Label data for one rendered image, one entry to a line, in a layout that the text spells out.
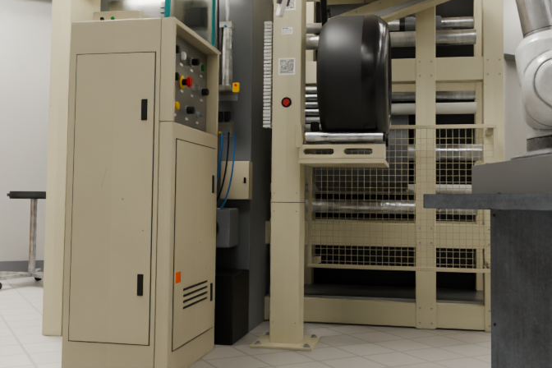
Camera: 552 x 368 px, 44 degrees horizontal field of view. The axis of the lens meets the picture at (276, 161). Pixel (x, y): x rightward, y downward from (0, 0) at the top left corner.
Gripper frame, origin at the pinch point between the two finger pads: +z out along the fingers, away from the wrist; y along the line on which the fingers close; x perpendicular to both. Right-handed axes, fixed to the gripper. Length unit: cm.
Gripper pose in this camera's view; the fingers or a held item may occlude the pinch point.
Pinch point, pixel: (282, 5)
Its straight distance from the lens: 213.9
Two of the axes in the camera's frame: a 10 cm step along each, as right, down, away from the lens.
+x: -3.7, -2.3, 9.0
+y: 8.9, 1.9, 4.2
